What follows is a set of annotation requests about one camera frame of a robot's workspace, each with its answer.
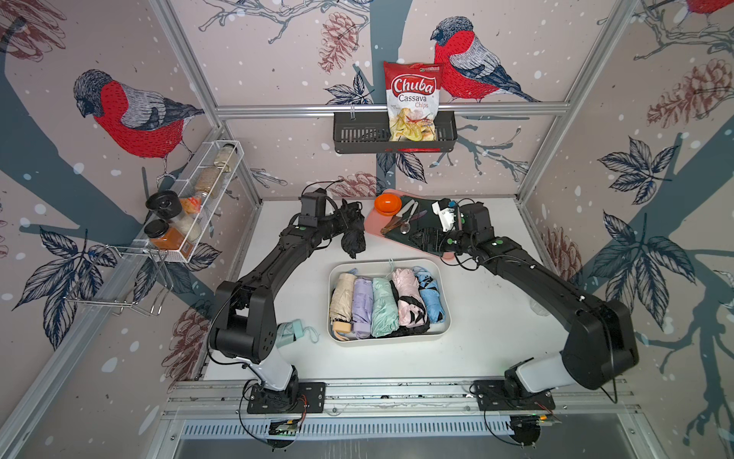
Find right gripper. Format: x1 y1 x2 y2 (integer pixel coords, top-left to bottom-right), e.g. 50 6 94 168
405 228 474 256

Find Chuba cassava chips bag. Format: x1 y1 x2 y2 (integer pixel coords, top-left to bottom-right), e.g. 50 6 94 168
383 62 442 142

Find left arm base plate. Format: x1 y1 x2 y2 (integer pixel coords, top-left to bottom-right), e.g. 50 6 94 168
245 382 326 414

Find silver spoon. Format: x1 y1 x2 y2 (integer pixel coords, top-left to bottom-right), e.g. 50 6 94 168
399 201 419 234

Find white wire spice rack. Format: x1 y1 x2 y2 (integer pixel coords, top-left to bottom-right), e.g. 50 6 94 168
113 140 243 264

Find black umbrella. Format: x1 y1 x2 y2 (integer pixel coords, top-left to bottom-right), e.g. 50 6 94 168
339 199 366 259
388 323 430 338

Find mint green umbrella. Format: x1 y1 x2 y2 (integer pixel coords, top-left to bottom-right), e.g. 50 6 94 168
371 277 399 338
275 319 320 348

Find dark green cloth napkin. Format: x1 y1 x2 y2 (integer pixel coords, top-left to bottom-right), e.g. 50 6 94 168
384 195 448 256

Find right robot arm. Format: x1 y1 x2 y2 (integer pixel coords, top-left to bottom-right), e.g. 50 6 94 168
432 198 640 398

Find pink umbrella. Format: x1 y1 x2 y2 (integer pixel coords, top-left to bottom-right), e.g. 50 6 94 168
392 269 428 328

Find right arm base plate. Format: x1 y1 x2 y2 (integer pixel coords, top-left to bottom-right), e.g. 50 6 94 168
469 379 555 412

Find white storage box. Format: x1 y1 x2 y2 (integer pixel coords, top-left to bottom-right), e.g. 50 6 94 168
327 258 452 347

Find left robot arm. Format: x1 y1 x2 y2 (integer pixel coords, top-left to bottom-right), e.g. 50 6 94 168
206 189 364 404

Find black wall basket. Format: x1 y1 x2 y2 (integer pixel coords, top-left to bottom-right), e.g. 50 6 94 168
333 112 458 154

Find beige umbrella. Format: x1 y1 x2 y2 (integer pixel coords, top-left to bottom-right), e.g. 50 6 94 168
329 273 357 342

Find light blue umbrella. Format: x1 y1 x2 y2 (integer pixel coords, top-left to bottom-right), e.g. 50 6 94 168
413 266 445 324

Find black lid spice jar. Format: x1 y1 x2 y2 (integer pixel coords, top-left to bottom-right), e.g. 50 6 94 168
145 190 184 220

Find gold handled knife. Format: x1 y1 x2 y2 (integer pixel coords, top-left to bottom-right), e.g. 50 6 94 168
380 200 418 235

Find orange plastic bowl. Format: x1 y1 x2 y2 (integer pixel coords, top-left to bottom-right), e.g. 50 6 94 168
374 192 403 217

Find orange spice jar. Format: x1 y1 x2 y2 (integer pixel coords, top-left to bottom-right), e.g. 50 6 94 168
143 219 192 256

